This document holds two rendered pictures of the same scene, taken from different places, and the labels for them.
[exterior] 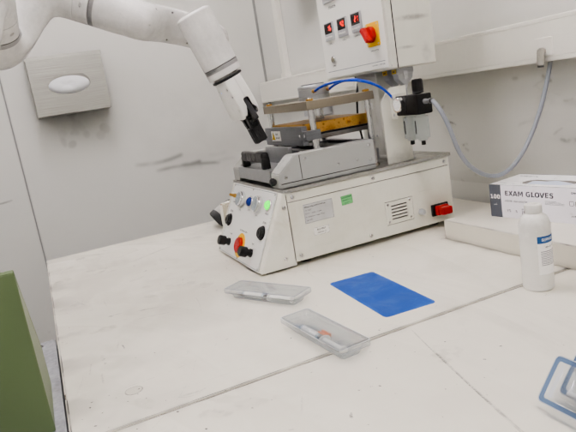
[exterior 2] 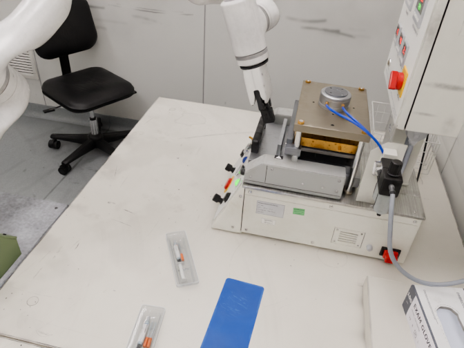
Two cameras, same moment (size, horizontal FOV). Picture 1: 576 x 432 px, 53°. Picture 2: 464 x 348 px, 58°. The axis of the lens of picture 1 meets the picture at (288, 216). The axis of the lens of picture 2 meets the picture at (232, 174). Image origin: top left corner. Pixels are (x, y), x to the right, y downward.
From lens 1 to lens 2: 81 cm
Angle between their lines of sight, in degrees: 38
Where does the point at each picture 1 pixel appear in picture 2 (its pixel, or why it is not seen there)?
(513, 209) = (411, 321)
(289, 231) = (240, 212)
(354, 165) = (317, 190)
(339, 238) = (282, 233)
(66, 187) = not seen: hidden behind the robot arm
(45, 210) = (213, 29)
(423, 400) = not seen: outside the picture
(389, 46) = (402, 108)
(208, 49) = (235, 39)
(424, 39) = (453, 113)
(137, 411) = (12, 325)
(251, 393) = not seen: outside the picture
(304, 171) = (268, 177)
